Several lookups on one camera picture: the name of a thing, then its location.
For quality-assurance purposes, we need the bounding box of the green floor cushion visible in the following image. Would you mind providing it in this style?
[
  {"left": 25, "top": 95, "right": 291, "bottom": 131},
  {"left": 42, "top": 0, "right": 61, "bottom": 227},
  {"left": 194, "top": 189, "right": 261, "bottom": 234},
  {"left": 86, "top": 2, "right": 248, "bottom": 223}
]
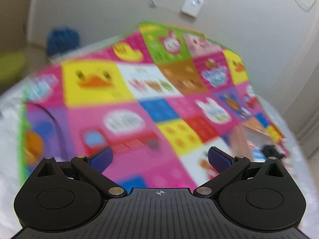
[{"left": 0, "top": 51, "right": 27, "bottom": 88}]

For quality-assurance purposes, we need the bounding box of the blue white milk carton toy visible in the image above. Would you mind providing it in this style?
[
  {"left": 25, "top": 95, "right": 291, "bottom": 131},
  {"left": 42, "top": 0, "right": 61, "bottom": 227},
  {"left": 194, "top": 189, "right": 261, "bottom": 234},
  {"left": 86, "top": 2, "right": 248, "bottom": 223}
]
[{"left": 251, "top": 148, "right": 266, "bottom": 162}]

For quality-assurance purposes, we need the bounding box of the black plush toy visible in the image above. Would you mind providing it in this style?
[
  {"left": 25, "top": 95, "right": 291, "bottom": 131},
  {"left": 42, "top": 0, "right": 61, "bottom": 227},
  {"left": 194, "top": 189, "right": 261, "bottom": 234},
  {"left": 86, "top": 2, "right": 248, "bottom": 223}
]
[{"left": 261, "top": 145, "right": 284, "bottom": 160}]

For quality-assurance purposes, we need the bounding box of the pink cardboard box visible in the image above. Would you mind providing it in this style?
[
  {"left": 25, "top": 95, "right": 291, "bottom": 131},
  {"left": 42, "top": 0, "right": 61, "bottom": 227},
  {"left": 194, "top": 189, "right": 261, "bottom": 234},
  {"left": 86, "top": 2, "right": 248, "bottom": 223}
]
[{"left": 228, "top": 124, "right": 287, "bottom": 161}]

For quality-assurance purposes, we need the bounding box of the white wall box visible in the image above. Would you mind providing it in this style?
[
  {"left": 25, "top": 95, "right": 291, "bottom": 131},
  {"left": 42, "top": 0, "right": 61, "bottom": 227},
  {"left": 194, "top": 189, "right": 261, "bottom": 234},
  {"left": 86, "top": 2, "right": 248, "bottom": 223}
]
[{"left": 181, "top": 0, "right": 204, "bottom": 18}]

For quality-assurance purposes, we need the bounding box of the colourful cartoon play mat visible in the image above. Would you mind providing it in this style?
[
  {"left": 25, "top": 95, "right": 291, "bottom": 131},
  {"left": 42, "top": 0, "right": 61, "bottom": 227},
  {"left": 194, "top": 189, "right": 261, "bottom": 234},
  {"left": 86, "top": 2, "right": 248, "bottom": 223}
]
[{"left": 18, "top": 22, "right": 290, "bottom": 189}]

